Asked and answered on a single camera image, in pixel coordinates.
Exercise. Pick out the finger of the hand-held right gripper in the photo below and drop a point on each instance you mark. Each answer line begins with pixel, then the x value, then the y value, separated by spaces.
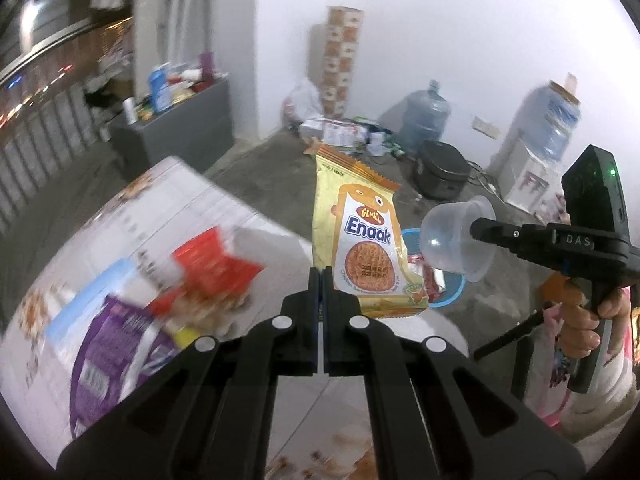
pixel 510 237

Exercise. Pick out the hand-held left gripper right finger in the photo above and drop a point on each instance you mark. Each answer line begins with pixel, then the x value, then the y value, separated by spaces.
pixel 340 330

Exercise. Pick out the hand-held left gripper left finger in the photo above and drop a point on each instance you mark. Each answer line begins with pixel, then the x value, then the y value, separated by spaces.
pixel 305 330

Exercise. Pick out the clear plastic cup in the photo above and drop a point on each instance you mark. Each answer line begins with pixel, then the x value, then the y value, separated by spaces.
pixel 447 240

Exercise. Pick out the blue plastic basin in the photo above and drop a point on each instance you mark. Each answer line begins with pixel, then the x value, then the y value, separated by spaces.
pixel 450 295

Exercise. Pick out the yellow snack packet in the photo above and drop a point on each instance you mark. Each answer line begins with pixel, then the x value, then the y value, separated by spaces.
pixel 365 240

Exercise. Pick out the person's right forearm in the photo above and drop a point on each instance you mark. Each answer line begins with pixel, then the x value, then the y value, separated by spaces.
pixel 610 410

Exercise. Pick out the person's right hand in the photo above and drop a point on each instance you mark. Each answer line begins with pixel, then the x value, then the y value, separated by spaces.
pixel 575 335

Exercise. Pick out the white water dispenser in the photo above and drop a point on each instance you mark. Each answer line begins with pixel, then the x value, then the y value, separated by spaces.
pixel 520 170

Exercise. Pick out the red white wrapper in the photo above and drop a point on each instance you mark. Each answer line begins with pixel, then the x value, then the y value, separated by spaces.
pixel 430 280

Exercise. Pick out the blue dispenser water jug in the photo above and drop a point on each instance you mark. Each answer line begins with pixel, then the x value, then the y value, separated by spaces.
pixel 550 120

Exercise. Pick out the black rice cooker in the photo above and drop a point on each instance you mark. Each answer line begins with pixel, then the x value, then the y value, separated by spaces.
pixel 440 170

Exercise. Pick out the black tripod stand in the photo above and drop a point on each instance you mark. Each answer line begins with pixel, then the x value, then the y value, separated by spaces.
pixel 505 341

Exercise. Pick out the red white paper bag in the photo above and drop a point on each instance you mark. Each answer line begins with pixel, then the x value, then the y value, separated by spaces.
pixel 210 265

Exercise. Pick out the purple snack bag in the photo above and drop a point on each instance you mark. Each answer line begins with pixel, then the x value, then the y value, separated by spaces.
pixel 110 350

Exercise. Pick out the pile of paper packets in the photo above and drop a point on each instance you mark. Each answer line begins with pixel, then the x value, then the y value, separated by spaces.
pixel 340 132

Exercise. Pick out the light blue white packet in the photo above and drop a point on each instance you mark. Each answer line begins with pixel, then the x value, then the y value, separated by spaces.
pixel 85 305

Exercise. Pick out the white plastic bag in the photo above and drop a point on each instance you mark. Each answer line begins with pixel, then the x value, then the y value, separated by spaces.
pixel 305 100

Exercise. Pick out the grey cabinet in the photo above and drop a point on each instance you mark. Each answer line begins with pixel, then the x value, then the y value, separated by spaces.
pixel 175 130

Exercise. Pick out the tall patterned carton box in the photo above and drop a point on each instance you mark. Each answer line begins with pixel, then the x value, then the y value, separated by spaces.
pixel 340 60

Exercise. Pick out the small colourful snack packets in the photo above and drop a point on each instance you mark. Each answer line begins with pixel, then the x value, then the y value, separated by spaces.
pixel 175 97

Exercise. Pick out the blue detergent bottle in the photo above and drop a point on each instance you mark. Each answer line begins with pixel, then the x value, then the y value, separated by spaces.
pixel 160 90

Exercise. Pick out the small white bottle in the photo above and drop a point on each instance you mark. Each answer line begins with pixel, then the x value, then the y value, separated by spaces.
pixel 130 110

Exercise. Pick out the purple cup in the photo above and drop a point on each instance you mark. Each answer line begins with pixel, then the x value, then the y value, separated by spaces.
pixel 206 66

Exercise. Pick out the metal balcony railing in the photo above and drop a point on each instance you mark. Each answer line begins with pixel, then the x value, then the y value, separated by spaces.
pixel 50 125

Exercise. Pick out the white wall socket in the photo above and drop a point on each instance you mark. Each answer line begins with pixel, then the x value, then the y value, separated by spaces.
pixel 486 127

